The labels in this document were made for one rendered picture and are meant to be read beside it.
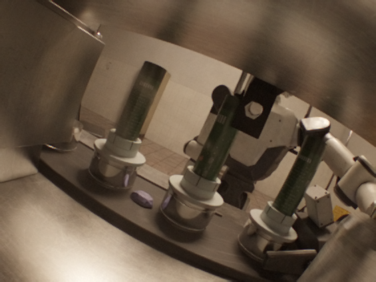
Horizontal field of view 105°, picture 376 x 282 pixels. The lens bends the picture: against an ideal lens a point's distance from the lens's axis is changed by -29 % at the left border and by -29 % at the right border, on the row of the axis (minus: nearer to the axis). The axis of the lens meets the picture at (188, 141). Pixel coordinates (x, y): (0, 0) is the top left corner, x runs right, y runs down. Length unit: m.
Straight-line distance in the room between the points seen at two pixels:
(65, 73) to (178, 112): 5.60
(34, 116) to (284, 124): 0.69
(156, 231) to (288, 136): 0.62
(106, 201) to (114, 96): 6.39
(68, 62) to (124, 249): 0.19
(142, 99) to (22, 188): 0.17
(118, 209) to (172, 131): 5.61
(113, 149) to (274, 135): 0.58
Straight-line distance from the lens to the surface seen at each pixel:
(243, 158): 0.76
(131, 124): 0.25
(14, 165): 0.24
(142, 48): 6.60
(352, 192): 0.60
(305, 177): 0.25
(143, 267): 0.19
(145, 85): 0.25
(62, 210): 0.22
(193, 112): 5.71
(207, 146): 0.23
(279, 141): 0.73
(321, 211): 0.28
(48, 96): 0.22
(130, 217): 0.22
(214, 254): 0.23
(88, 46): 0.23
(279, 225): 0.26
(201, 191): 0.23
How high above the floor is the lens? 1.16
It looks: 7 degrees down
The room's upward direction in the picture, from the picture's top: 24 degrees clockwise
